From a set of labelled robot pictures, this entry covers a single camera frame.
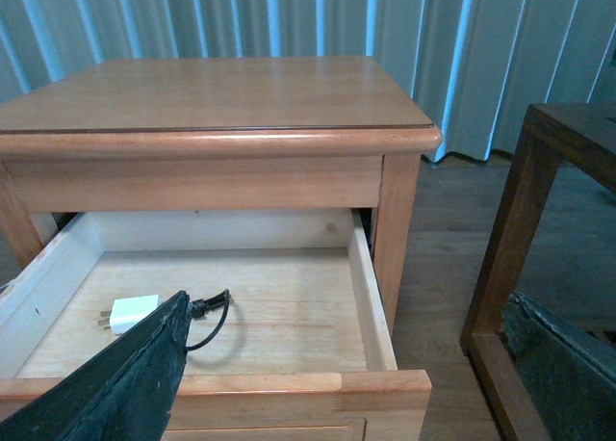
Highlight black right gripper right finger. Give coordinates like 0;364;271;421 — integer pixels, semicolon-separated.
502;292;615;440

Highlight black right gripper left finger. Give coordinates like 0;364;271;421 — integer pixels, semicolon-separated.
1;291;191;440

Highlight white charger with black cable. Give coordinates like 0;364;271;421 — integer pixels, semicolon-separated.
98;289;234;352

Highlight wooden drawer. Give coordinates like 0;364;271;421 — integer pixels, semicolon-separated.
1;209;431;440

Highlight dark wooden side table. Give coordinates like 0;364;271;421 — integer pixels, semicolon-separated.
460;103;615;440

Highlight wooden nightstand cabinet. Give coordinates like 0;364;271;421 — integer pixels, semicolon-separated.
1;57;442;322

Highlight pale green pleated curtain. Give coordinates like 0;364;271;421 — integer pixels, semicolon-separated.
1;0;615;162

